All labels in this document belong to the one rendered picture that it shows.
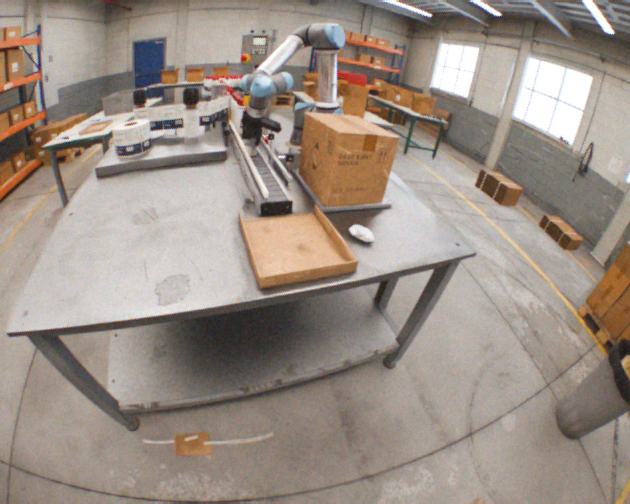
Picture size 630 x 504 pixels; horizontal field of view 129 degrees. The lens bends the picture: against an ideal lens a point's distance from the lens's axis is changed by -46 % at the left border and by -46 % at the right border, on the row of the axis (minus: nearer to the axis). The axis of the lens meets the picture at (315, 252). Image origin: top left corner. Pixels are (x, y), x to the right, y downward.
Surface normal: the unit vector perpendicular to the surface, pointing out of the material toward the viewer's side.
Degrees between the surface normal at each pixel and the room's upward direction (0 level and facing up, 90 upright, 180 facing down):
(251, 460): 0
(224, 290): 0
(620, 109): 90
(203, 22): 90
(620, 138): 90
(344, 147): 90
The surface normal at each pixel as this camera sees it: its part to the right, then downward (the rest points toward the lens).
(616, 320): -0.96, 0.05
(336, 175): 0.38, 0.61
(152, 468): 0.13, -0.78
